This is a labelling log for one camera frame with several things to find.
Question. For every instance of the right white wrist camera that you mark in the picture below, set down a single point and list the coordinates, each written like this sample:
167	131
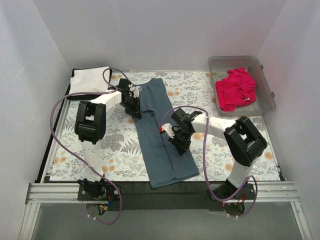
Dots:
167	128

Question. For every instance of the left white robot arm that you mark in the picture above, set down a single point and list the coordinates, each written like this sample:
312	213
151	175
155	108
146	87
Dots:
91	126

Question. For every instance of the folded white t shirt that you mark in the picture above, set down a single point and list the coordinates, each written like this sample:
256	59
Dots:
88	80

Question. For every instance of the floral table cloth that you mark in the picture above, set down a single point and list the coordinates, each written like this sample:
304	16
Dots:
122	159

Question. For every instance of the blue-grey t shirt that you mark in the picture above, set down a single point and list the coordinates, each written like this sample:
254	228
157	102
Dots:
163	163

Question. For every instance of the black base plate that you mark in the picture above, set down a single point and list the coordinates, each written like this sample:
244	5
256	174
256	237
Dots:
130	195

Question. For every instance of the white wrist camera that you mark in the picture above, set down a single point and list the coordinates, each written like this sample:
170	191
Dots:
134	91
167	128

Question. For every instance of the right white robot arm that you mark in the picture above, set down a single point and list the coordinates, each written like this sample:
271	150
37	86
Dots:
244	140

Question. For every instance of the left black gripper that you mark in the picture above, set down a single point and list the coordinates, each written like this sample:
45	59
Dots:
133	107

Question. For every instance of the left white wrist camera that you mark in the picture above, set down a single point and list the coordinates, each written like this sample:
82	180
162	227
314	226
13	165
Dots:
134	91

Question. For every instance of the clear plastic bin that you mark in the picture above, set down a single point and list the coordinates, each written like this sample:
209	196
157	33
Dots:
218	67

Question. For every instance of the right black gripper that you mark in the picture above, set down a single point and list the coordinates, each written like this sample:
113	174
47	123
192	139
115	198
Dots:
181	141

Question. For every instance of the pink t shirt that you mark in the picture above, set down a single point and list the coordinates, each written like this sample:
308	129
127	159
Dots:
238	89

